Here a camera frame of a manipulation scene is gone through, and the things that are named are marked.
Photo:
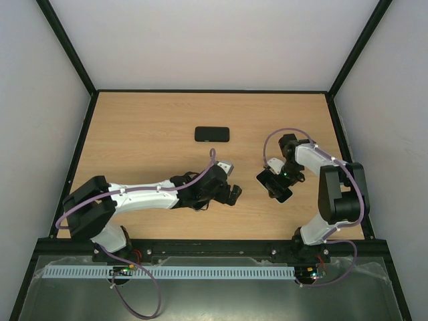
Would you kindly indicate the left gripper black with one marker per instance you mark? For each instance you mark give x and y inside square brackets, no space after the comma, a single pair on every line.
[233,197]

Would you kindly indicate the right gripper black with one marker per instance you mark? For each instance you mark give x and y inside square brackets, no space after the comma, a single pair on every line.
[273,184]

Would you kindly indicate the black smartphone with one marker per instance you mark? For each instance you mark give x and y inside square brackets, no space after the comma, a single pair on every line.
[264,177]

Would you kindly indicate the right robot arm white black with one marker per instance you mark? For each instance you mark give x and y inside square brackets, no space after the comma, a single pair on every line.
[342,191]

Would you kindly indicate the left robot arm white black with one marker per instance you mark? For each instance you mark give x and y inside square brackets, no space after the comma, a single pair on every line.
[90,208]

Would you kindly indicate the black phone case on table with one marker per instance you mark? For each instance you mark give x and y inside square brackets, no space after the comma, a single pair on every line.
[212,134]

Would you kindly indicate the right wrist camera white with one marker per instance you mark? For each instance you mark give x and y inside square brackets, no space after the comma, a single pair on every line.
[275,165]

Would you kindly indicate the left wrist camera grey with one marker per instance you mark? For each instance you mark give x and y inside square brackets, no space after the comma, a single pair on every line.
[225,166]

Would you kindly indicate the black mounting rail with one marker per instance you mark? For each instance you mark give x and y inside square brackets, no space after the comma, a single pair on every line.
[275,251]

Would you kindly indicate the light blue slotted cable duct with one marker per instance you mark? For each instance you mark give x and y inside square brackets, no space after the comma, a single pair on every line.
[169,272]

